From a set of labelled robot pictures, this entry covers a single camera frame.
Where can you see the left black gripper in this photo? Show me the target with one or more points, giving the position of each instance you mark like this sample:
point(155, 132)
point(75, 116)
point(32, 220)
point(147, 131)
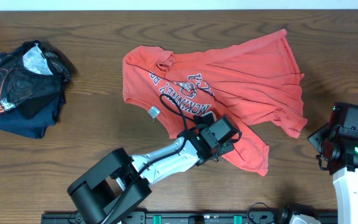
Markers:
point(225, 149)

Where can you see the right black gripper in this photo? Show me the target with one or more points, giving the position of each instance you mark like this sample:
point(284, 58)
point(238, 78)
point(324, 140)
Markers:
point(317, 137)

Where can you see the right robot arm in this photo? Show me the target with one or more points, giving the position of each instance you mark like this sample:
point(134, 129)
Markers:
point(337, 145)

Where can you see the red printed t-shirt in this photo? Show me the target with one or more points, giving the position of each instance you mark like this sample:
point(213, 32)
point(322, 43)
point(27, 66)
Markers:
point(253, 82)

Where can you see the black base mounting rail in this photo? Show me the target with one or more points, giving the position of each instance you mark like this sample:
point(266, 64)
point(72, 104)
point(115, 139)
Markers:
point(167, 218)

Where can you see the black patterned folded garment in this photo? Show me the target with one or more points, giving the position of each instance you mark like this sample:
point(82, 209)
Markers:
point(31, 77)

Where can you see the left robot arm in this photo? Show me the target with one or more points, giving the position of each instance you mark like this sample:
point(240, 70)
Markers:
point(114, 186)

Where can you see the navy blue folded garment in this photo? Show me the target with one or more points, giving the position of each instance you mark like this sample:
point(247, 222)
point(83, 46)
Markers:
point(15, 122)

